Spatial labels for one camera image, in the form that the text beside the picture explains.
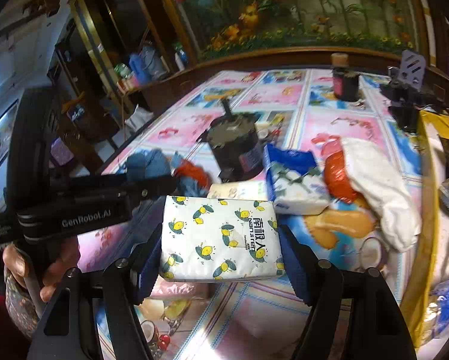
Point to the black electric motor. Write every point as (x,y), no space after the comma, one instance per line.
(235,145)

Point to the wooden glass cabinet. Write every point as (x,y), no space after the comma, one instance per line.
(108,43)

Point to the blue cloth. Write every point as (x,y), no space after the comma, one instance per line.
(192,180)

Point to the cream paper packet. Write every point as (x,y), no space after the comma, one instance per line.
(243,190)

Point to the blue white tissue pack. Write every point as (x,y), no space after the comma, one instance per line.
(295,183)

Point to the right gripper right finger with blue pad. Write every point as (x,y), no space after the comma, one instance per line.
(301,265)

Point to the lemon print tissue pack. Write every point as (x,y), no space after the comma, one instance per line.
(206,240)

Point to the white cloth bag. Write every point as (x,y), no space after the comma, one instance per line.
(372,174)

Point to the red plastic bag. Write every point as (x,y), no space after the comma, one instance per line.
(336,178)

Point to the pink tissue pack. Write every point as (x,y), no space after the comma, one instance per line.
(168,290)

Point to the floral sleeve left forearm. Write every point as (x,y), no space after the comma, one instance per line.
(20,307)

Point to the grey phone stand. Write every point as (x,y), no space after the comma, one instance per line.
(412,69)

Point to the flower mural panel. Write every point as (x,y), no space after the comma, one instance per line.
(212,29)

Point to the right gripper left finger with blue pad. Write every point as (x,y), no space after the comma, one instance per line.
(144,266)

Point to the black device on table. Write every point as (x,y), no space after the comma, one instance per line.
(406,102)

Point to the floral patterned tablecloth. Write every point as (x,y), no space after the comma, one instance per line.
(296,111)

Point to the dark jar with cork lid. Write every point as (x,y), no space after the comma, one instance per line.
(345,80)

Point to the person's left hand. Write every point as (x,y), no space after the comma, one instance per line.
(50,276)

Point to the yellow taped cardboard box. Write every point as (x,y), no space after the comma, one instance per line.
(433,242)

